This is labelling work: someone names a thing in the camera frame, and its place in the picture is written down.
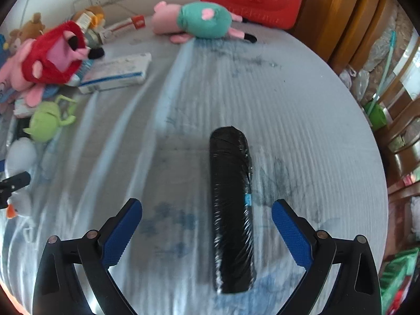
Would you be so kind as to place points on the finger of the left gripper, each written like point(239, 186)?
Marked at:
point(11, 185)

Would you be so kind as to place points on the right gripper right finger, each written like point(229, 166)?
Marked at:
point(356, 288)

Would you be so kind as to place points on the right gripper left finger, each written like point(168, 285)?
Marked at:
point(58, 290)

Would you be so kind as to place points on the pink pig plush red dress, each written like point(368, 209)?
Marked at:
point(50, 59)

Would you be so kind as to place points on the white duck plush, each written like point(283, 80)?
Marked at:
point(20, 159)

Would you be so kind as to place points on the green one-eyed monster plush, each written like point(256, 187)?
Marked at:
point(49, 117)

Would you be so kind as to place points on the black wrapped cylinder roll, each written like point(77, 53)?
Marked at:
point(231, 202)

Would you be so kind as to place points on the white blue tissue pack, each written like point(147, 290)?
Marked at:
point(115, 73)

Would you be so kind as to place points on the brown bear plush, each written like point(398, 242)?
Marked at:
point(32, 29)

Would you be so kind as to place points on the white green carton box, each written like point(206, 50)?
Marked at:
point(87, 21)

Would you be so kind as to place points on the red white toothpaste tube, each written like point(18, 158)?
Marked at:
point(115, 31)

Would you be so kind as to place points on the pink pig plush teal shirt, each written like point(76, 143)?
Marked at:
point(197, 20)

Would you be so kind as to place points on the wooden chair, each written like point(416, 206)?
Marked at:
point(342, 32)

